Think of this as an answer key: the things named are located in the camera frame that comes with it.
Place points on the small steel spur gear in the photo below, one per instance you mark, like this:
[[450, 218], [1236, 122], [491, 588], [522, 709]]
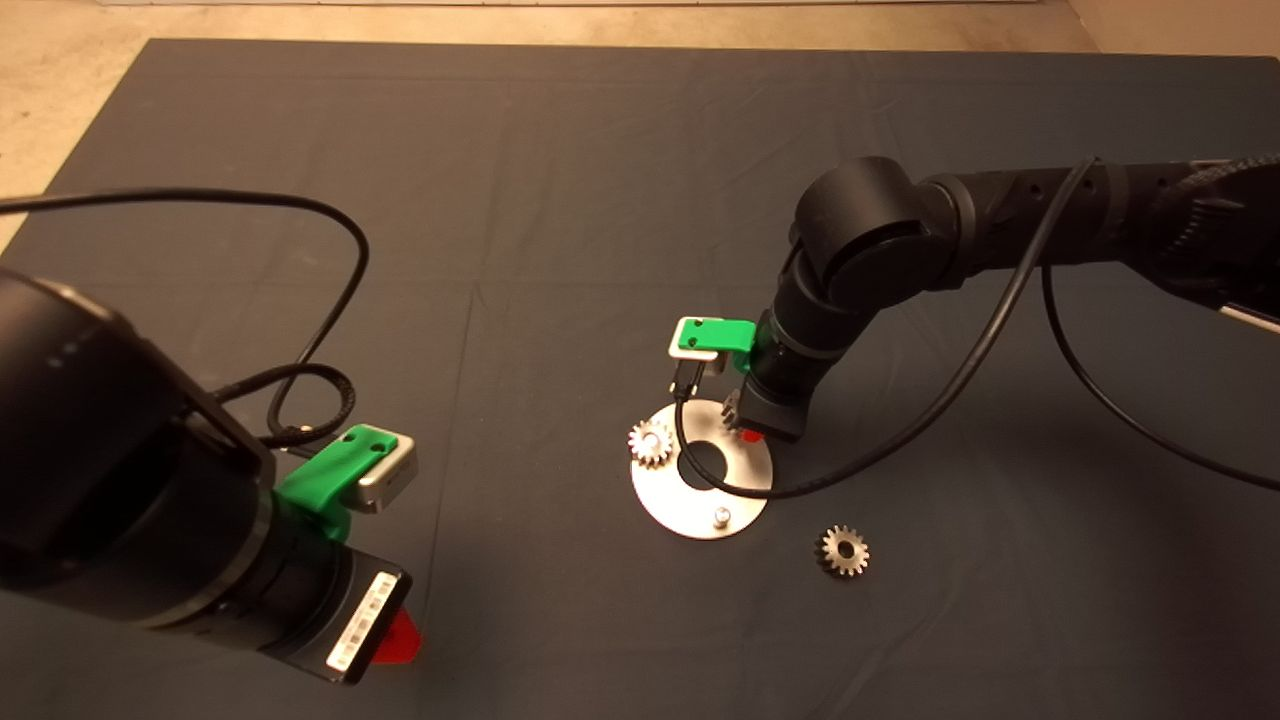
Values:
[[655, 458], [830, 555], [732, 410]]

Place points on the dark grey table cloth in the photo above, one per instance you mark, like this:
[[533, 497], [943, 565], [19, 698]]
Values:
[[600, 150]]

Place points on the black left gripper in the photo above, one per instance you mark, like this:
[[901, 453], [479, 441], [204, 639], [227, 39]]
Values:
[[315, 600]]

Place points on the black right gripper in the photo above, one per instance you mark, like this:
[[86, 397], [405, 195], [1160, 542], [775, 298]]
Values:
[[780, 400]]

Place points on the left green camera mount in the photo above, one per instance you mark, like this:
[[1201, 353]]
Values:
[[330, 477]]

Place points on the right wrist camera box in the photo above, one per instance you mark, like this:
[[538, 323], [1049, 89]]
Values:
[[685, 355]]

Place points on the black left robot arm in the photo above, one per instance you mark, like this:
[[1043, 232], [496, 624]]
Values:
[[100, 450]]

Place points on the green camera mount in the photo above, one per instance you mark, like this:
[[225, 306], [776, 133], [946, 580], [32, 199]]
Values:
[[330, 477], [725, 338]]

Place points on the round metal carrier plate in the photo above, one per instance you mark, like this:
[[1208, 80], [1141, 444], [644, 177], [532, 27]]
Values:
[[680, 510]]

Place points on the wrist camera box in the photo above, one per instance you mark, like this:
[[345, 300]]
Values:
[[390, 487], [685, 355]]

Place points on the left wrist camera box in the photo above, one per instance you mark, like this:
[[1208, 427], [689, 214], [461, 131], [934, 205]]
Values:
[[390, 487]]

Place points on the right green camera mount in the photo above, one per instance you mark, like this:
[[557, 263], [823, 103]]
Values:
[[725, 338]]

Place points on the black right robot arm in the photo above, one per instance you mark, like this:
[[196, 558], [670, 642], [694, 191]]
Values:
[[870, 230]]

